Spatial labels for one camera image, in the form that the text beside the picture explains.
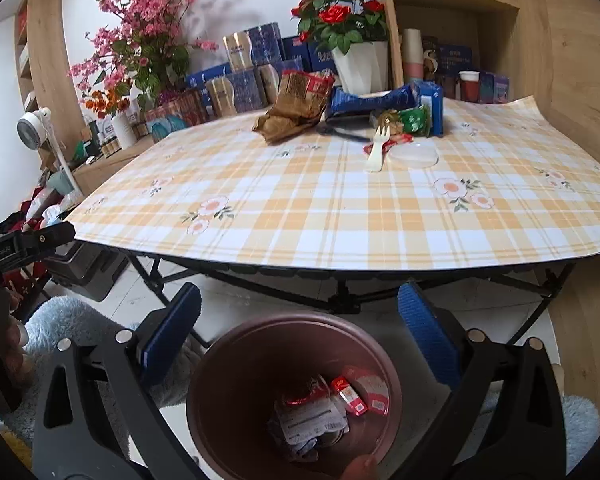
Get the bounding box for plaid floral tablecloth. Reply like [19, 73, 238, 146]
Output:
[70, 98, 600, 271]

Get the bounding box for black plastic fork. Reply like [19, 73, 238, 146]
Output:
[315, 124, 370, 144]

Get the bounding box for cream plastic fork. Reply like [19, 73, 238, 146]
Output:
[365, 122, 390, 172]

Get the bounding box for pink blossom plant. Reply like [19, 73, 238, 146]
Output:
[69, 0, 219, 108]

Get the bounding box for red candy wrapper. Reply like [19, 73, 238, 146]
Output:
[363, 133, 414, 156]

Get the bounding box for blue gold gift boxes stack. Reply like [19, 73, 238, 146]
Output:
[185, 22, 337, 117]

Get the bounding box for left hand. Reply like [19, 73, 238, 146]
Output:
[0, 288, 31, 386]

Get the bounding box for red paper cup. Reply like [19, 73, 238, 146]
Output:
[458, 70, 480, 103]

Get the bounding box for floral plastic packaging bag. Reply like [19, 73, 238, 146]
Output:
[272, 396, 350, 463]

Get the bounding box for crushed red cola can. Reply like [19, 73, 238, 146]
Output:
[279, 375, 330, 408]

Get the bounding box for orange flowers white vase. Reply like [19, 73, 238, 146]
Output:
[84, 89, 137, 150]

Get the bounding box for clear plastic lid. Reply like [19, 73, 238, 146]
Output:
[388, 142, 439, 169]

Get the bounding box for blue snack bag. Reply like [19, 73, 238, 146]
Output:
[325, 80, 444, 136]

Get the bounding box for red rose plant white pot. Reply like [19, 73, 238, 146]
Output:
[291, 0, 389, 96]

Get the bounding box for green gold wrapper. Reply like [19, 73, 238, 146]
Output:
[370, 105, 431, 136]

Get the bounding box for grey fleece trouser leg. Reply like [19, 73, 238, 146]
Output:
[0, 294, 207, 456]

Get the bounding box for black folding table frame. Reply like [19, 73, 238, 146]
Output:
[121, 249, 576, 344]

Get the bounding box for stacked pastel paper cups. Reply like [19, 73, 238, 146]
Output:
[402, 28, 424, 81]

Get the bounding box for striped teal gift box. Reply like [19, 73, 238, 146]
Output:
[145, 89, 209, 143]

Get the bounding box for dark storage case on floor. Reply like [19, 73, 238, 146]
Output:
[43, 242, 129, 302]

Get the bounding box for red cigarette box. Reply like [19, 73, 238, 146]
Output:
[330, 376, 368, 417]

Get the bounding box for brown paper bag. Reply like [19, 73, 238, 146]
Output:
[252, 70, 335, 145]

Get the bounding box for white desk fan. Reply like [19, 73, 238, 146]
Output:
[16, 107, 84, 198]

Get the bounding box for brown round trash bin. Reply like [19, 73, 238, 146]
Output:
[187, 313, 402, 479]

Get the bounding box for wooden shelf unit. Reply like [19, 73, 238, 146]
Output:
[364, 0, 600, 111]

